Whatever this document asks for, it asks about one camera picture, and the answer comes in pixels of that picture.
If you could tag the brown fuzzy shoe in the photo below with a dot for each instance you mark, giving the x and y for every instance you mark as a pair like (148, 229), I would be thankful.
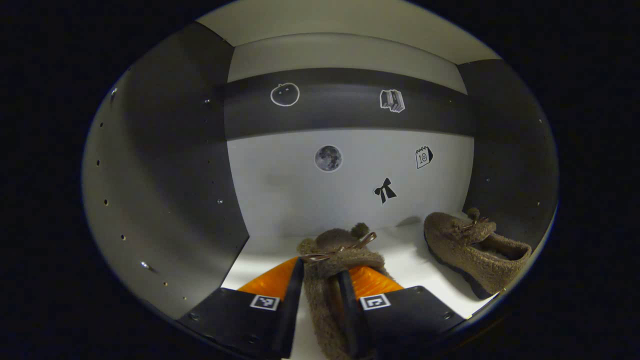
(470, 255)
(325, 310)

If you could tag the grey and white shoe cabinet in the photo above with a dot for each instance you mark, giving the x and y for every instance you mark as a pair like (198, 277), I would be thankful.
(300, 190)

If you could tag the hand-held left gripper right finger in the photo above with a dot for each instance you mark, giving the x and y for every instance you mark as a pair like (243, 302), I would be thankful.
(350, 320)

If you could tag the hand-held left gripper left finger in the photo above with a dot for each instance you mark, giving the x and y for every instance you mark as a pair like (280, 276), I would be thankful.
(289, 310)

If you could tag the white cabinet shelf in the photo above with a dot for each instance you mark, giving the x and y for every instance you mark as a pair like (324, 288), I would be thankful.
(325, 20)

